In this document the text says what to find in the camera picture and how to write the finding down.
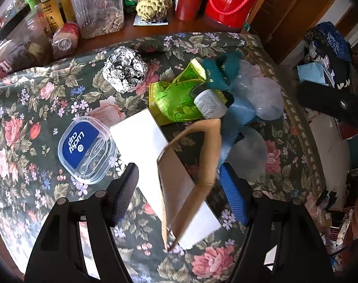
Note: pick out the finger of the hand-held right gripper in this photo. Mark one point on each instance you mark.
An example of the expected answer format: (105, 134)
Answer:
(329, 100)

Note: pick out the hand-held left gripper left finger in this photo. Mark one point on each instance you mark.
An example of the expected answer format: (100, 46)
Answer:
(124, 191)

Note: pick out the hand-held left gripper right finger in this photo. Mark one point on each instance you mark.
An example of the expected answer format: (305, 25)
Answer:
(234, 191)

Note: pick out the white and brown cardboard box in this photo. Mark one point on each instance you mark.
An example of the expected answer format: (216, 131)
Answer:
(137, 135)

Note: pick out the clear plastic bag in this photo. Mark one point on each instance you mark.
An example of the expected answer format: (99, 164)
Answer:
(267, 97)

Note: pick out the clear lid with blue label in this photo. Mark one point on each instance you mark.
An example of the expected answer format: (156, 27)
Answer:
(81, 141)

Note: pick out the light blue cloth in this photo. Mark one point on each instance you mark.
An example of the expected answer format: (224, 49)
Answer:
(240, 109)

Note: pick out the small white bottle black cap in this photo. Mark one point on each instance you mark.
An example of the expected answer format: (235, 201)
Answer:
(208, 101)

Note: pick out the green snack wrapper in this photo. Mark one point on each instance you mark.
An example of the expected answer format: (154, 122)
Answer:
(173, 100)

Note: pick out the teal cloth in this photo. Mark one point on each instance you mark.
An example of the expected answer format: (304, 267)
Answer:
(223, 67)

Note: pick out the foil ball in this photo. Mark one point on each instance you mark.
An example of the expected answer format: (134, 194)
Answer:
(123, 67)

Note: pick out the blue face mask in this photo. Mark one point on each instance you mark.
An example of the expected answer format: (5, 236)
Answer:
(311, 73)

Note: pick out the dark clothes on rack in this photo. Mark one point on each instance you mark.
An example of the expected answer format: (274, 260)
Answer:
(329, 47)

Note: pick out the floral tablecloth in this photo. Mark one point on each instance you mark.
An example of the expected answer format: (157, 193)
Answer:
(49, 109)

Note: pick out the red thermos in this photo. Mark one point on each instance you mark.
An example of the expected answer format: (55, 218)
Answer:
(226, 3)

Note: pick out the small red jar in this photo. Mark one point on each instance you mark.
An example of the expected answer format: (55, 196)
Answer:
(65, 39)

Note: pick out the clear plastic jar of nuts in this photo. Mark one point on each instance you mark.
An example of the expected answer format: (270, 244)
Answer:
(102, 20)

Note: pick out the dark jar with black lid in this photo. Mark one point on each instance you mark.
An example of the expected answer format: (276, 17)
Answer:
(25, 44)

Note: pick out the custard apple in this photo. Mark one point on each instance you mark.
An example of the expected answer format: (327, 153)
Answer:
(152, 6)

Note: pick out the bottle with yellow label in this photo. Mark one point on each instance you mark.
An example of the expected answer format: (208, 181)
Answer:
(52, 17)

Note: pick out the wooden door frame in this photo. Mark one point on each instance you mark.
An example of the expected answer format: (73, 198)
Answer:
(285, 11)

